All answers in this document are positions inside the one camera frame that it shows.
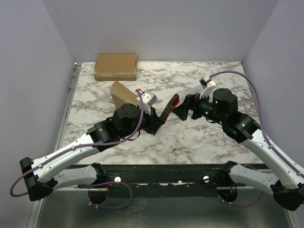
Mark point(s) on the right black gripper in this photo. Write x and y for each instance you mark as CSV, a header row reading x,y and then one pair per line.
x,y
192,106

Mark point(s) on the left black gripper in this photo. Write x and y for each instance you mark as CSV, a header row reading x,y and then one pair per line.
x,y
154,121

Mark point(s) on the red black utility knife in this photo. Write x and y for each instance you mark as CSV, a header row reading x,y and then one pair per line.
x,y
174,101

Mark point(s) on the brown cardboard express box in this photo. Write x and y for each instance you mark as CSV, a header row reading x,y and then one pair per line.
x,y
122,95

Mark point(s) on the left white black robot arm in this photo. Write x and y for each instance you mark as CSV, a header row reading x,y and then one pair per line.
x,y
44,175

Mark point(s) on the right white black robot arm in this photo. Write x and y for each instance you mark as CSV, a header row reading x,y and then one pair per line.
x,y
285,183

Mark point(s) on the taped brown cardboard box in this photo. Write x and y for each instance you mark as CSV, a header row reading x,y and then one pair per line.
x,y
116,67

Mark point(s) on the clear plastic container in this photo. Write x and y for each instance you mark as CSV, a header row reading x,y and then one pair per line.
x,y
195,90

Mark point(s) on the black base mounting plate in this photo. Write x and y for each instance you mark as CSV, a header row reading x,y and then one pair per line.
x,y
155,181

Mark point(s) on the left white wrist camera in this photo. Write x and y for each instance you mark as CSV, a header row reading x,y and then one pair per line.
x,y
145,100

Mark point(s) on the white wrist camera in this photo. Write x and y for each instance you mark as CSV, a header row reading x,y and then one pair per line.
x,y
145,100
208,86

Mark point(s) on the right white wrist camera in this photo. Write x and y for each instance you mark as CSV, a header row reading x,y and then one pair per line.
x,y
208,86

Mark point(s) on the aluminium frame rail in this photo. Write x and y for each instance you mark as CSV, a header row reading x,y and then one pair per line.
x,y
71,187

